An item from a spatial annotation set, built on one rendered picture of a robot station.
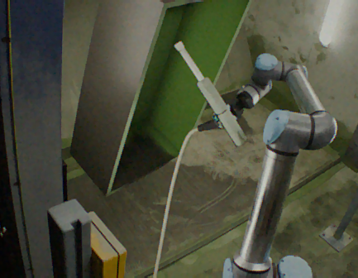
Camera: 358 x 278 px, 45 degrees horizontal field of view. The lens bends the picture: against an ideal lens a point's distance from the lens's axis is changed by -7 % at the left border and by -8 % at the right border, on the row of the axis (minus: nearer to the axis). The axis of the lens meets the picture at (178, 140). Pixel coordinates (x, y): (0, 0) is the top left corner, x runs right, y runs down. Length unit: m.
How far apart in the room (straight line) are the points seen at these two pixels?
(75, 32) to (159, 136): 1.02
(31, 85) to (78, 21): 2.20
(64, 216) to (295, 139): 0.90
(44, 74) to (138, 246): 1.78
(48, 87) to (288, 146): 0.76
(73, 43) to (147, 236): 1.45
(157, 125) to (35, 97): 1.74
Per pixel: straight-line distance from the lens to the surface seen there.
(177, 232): 2.91
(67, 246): 0.78
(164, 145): 2.81
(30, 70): 1.16
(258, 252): 1.65
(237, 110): 1.94
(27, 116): 1.23
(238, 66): 4.23
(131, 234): 2.85
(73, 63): 3.29
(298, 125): 1.47
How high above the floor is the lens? 2.21
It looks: 37 degrees down
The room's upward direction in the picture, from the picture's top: 11 degrees clockwise
